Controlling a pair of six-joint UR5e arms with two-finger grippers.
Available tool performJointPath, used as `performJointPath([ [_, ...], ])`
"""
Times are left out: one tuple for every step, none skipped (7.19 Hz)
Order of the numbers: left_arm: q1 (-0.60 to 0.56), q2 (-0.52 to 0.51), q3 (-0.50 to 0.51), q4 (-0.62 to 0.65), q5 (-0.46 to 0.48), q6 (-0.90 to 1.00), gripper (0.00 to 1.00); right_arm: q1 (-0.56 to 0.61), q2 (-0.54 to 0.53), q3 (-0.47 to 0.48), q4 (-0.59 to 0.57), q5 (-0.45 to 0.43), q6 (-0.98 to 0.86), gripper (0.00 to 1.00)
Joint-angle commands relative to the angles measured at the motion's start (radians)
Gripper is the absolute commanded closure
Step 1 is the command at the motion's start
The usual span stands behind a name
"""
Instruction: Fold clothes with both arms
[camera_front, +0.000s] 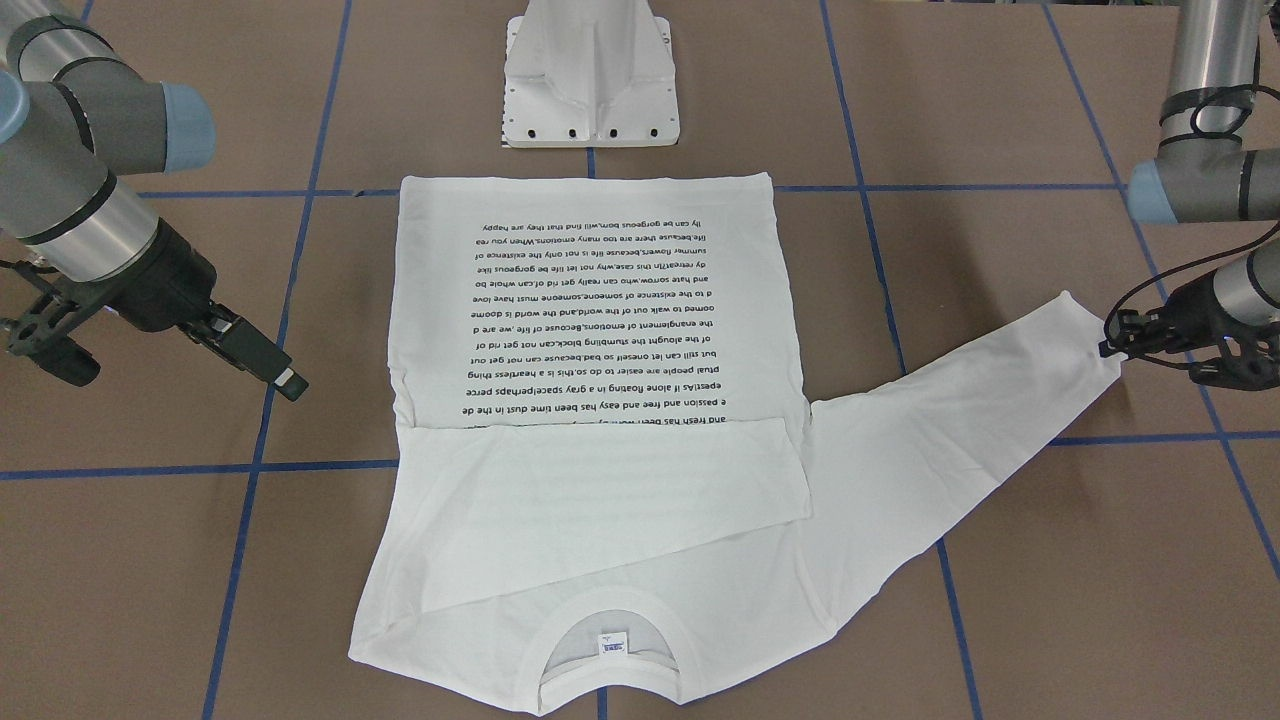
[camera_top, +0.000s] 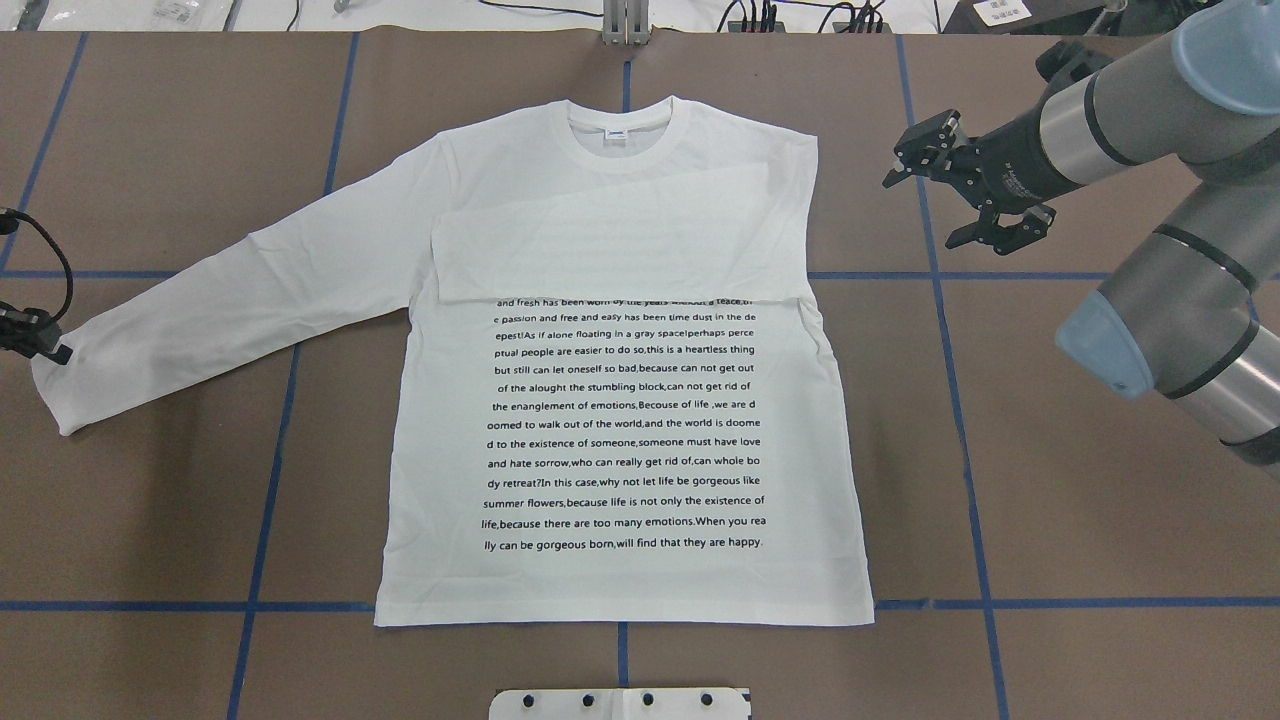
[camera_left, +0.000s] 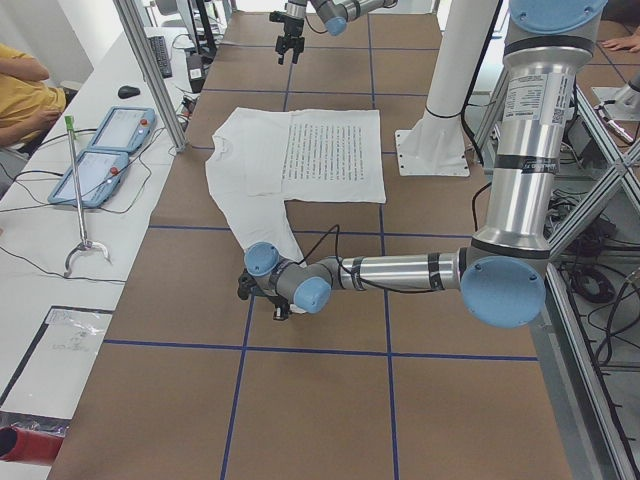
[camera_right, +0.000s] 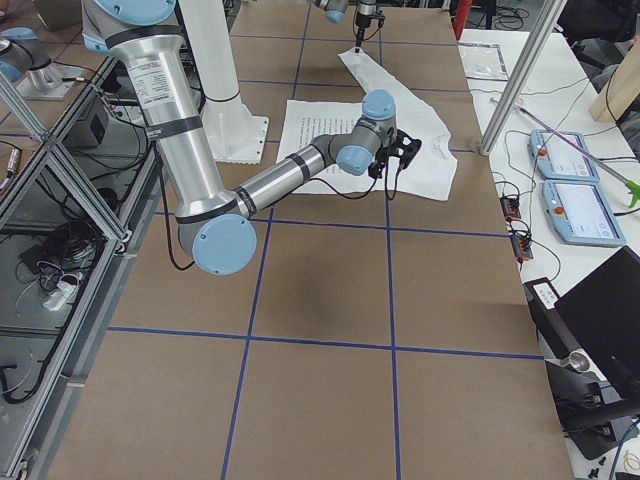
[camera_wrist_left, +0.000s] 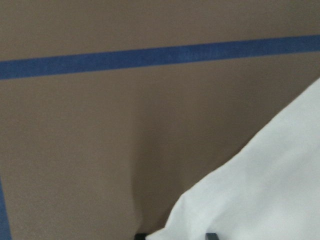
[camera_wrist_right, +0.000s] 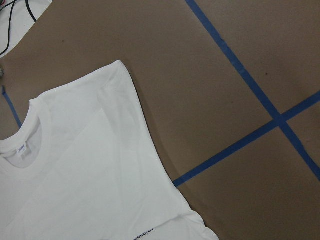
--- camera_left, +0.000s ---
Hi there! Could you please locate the clear plastic document sleeve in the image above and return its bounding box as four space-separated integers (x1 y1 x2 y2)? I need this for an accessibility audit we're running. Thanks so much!
1 305 113 419

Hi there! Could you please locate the person in yellow shirt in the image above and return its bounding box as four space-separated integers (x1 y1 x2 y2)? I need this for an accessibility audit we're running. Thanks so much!
1 44 70 150

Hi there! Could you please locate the blue teach pendant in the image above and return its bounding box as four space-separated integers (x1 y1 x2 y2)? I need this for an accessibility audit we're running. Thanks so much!
89 106 156 154
48 149 129 208

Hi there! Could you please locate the black computer mouse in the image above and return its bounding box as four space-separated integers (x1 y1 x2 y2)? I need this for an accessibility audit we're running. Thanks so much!
117 85 141 99

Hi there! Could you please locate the red cylinder object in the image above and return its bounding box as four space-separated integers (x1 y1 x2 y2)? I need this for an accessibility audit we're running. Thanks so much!
1 426 64 466

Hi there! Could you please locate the upper blue teach pendant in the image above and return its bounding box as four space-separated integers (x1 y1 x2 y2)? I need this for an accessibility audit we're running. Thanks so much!
89 106 156 154

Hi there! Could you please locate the aluminium frame railing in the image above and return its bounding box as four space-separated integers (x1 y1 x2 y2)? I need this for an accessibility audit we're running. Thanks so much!
536 85 639 479

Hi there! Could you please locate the metal reacher grabber tool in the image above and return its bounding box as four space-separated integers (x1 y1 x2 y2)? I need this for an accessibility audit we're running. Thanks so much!
64 115 111 278

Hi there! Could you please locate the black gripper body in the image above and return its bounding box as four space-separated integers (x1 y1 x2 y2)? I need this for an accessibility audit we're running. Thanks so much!
275 18 305 54
267 293 290 311

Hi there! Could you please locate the white camera stand column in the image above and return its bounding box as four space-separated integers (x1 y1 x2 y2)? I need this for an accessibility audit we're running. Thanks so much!
395 0 501 177

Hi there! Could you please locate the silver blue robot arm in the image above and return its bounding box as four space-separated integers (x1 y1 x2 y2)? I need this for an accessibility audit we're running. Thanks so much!
269 0 397 65
238 1 604 328

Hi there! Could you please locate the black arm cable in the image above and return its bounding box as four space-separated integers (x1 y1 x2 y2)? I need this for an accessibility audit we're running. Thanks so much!
294 223 436 292

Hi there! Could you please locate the black keyboard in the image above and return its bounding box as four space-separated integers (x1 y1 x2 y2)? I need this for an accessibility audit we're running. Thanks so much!
147 36 173 78

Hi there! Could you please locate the aluminium frame post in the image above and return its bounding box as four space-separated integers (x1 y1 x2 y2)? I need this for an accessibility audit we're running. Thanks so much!
113 0 187 153

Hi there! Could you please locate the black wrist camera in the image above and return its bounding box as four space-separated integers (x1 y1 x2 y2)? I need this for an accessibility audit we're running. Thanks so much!
269 11 288 23
237 269 257 301

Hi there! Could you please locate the white long-sleeve printed shirt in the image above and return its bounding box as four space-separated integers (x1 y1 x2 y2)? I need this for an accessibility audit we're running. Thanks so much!
204 106 388 315

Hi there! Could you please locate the lower blue teach pendant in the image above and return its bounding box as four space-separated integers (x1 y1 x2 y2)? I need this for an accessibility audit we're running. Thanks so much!
48 149 129 208

